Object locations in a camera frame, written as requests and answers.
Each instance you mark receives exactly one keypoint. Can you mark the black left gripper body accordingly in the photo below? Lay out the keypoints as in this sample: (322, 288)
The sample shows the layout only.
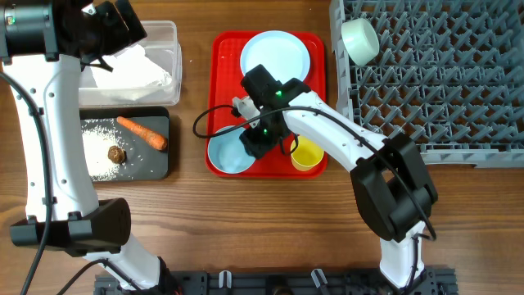
(108, 34)

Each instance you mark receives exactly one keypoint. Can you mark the brown mushroom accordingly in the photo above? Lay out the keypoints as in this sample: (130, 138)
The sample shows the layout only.
(116, 154)

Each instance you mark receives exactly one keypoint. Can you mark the white napkin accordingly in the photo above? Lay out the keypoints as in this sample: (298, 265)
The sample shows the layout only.
(133, 75)

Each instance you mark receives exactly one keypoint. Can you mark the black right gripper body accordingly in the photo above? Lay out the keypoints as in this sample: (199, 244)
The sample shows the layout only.
(262, 138)

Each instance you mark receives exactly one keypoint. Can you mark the clear plastic bin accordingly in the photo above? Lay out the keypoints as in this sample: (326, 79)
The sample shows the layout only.
(162, 47)

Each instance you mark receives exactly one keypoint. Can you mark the white rice pile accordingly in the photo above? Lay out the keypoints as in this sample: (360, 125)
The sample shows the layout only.
(98, 136)

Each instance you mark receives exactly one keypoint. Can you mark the red serving tray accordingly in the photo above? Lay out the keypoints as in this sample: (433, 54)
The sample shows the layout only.
(225, 84)

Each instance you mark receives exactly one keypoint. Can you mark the orange carrot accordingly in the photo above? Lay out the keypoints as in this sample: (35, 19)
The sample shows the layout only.
(152, 138)

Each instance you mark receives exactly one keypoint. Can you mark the light blue bowl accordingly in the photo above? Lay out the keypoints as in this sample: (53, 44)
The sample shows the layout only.
(227, 153)

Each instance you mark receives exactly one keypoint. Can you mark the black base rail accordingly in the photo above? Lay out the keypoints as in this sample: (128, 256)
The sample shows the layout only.
(365, 281)

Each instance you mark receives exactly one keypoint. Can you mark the grey dishwasher rack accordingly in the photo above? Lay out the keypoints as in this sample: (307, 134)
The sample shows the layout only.
(449, 74)

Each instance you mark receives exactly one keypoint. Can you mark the yellow plastic cup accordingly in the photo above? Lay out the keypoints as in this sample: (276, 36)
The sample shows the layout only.
(305, 154)

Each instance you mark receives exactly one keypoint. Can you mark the black tray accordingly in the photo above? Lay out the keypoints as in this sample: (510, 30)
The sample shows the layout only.
(142, 161)

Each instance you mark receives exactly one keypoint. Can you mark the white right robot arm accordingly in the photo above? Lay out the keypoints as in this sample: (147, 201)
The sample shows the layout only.
(393, 189)

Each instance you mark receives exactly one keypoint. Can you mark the green bowl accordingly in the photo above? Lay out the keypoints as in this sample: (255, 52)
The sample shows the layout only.
(360, 41)

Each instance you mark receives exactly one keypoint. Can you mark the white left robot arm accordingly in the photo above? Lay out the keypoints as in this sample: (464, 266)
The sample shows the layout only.
(63, 211)

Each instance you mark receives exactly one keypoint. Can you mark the light blue plate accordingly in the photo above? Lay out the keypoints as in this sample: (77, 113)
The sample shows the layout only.
(282, 54)

